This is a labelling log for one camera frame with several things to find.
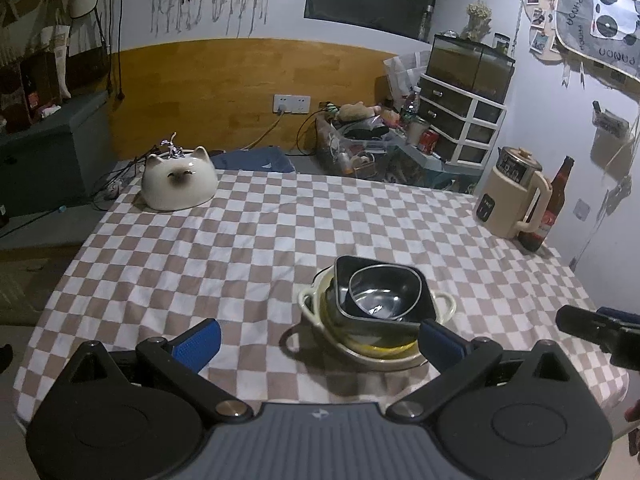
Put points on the white plastic bag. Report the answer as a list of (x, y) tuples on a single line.
[(402, 75)]

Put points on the brown white checkered tablecloth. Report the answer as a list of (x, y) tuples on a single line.
[(225, 250)]

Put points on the round steel bowl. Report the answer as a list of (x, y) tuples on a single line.
[(380, 300)]

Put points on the red soda can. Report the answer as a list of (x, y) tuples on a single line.
[(428, 142)]

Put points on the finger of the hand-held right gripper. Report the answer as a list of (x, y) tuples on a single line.
[(585, 325), (622, 317)]

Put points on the green glass bottle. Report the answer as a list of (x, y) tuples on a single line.
[(410, 102)]

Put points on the grey storage chest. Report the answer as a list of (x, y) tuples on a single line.
[(45, 160)]

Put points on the brown beer bottle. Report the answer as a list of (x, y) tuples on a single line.
[(550, 210)]

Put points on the cloud-shaped photo board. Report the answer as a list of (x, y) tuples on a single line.
[(542, 10)]

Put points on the white cat-shaped ceramic fountain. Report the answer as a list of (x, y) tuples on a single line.
[(175, 185)]

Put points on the white drawer unit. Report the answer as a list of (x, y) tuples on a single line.
[(460, 120)]

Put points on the beige plush toy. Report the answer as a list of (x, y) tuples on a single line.
[(357, 111)]

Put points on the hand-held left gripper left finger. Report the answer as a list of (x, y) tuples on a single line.
[(197, 345)]

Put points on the small wall shelf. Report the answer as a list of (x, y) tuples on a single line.
[(610, 120)]

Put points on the dried flower bunch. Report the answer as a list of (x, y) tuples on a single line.
[(478, 15)]

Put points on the grey panda print cloth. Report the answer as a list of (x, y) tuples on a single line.
[(600, 20)]

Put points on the white wall socket panel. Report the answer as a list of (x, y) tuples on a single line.
[(291, 104)]

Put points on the clear plastic storage box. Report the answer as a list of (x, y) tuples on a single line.
[(350, 150)]

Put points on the person's right hand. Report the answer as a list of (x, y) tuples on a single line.
[(635, 425)]

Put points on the blue cloth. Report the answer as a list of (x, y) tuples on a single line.
[(250, 160)]

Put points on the teal storage bin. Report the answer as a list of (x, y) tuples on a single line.
[(430, 170)]

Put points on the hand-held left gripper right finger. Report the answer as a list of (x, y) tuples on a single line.
[(442, 347)]

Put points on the cream electric kettle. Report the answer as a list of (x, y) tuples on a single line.
[(505, 195)]

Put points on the white cup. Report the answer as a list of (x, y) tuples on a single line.
[(416, 130)]

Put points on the white power strip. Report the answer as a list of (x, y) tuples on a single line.
[(111, 191)]

